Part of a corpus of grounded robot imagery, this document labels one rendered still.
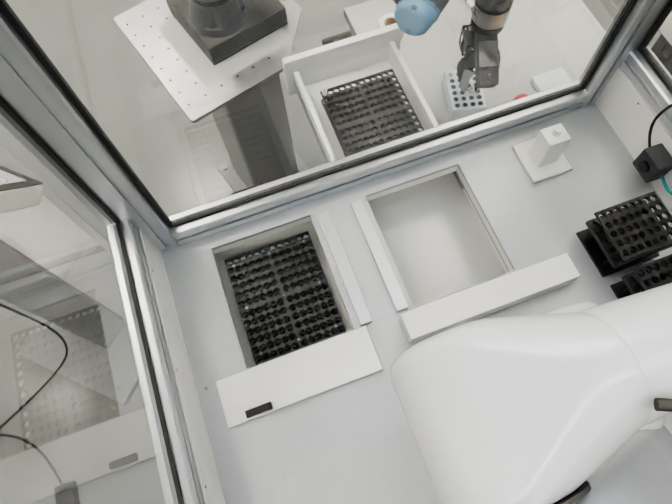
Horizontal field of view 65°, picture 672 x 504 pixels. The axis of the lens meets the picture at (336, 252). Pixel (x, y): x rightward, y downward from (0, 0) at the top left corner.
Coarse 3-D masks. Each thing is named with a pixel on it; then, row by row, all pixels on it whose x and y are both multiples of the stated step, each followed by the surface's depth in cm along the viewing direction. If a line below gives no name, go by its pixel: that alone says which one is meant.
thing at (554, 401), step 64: (512, 320) 37; (576, 320) 36; (640, 320) 35; (448, 384) 35; (512, 384) 34; (576, 384) 33; (640, 384) 33; (448, 448) 34; (512, 448) 33; (576, 448) 32; (640, 448) 46
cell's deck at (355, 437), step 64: (576, 128) 107; (384, 192) 105; (512, 192) 102; (576, 192) 102; (640, 192) 101; (192, 256) 99; (512, 256) 97; (576, 256) 97; (192, 320) 95; (384, 320) 93; (384, 384) 89; (256, 448) 86; (320, 448) 86; (384, 448) 85
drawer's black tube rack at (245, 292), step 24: (240, 264) 103; (264, 264) 103; (288, 264) 103; (312, 264) 103; (240, 288) 101; (264, 288) 101; (288, 288) 104; (312, 288) 101; (240, 312) 100; (264, 312) 99; (288, 312) 99; (312, 312) 102; (336, 312) 102; (264, 336) 98; (288, 336) 97; (312, 336) 97; (264, 360) 96
